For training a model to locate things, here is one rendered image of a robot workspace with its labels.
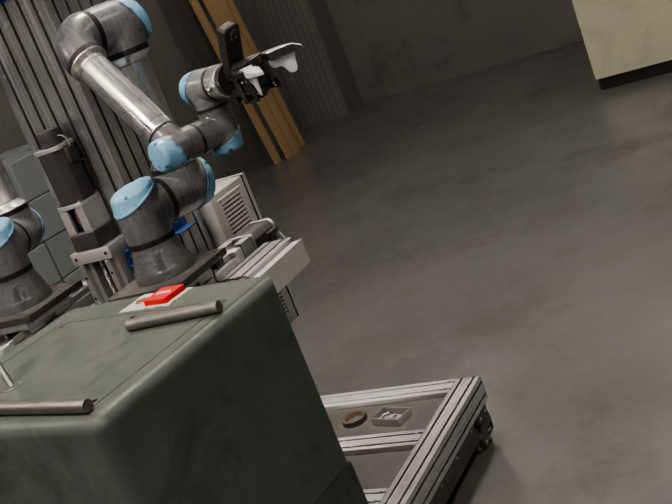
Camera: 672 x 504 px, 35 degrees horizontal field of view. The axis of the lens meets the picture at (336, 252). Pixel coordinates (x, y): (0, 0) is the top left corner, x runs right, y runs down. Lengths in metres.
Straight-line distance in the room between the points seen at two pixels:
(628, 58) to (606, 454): 5.05
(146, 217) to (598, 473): 1.64
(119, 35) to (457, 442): 1.72
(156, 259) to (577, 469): 1.56
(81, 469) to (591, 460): 2.11
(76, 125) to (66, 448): 1.28
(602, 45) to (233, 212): 5.46
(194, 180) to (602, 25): 5.82
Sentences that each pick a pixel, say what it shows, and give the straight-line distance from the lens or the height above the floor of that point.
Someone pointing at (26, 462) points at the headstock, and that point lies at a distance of 1.75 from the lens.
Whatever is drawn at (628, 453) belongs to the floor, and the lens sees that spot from 3.44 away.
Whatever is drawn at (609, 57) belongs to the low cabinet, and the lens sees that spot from 8.16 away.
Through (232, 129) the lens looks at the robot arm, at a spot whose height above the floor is 1.45.
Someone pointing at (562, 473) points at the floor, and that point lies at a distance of 3.43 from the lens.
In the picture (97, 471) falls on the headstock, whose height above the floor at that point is 1.17.
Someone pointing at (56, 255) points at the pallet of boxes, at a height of 0.56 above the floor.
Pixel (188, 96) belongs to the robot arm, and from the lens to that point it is 2.38.
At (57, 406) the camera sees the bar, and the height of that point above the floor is 1.27.
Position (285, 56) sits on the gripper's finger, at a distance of 2.21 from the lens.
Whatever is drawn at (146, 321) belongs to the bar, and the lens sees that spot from 1.87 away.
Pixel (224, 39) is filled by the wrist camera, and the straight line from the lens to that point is 2.21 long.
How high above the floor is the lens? 1.76
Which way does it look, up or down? 16 degrees down
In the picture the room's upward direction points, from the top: 21 degrees counter-clockwise
